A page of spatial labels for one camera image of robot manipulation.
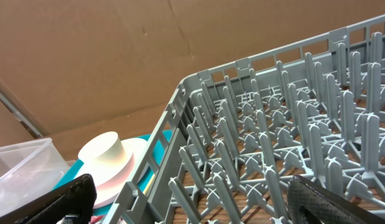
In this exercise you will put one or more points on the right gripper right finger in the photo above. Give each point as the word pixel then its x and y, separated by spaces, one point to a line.
pixel 310 203

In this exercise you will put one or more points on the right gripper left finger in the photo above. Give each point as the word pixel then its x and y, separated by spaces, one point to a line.
pixel 75 198

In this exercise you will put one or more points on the red silver foil wrapper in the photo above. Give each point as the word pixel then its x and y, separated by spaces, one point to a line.
pixel 70 219

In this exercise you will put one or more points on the pink round plate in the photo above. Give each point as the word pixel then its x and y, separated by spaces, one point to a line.
pixel 109 183

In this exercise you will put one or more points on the white plastic cup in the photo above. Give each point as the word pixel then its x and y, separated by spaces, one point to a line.
pixel 101 148

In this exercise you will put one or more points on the clear plastic waste bin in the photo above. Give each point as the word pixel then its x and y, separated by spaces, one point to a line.
pixel 28 170

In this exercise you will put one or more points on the teal plastic serving tray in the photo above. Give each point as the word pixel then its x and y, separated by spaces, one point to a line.
pixel 71 174

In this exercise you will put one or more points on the grey plastic dish rack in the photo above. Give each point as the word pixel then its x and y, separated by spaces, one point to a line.
pixel 234 136

